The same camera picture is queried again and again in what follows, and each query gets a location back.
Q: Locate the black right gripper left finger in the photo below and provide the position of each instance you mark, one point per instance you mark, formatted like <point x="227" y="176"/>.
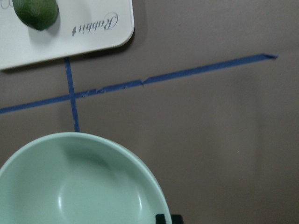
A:
<point x="160" y="219"/>

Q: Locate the green lime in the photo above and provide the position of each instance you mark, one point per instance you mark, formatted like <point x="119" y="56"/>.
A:
<point x="36" y="14"/>

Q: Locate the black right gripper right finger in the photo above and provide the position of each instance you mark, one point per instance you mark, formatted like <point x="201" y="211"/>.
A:
<point x="176" y="219"/>

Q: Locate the light green bowl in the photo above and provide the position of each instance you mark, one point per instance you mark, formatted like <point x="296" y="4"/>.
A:
<point x="78" y="178"/>

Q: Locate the white rabbit tray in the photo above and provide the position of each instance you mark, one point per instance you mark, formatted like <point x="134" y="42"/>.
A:
<point x="82" y="26"/>

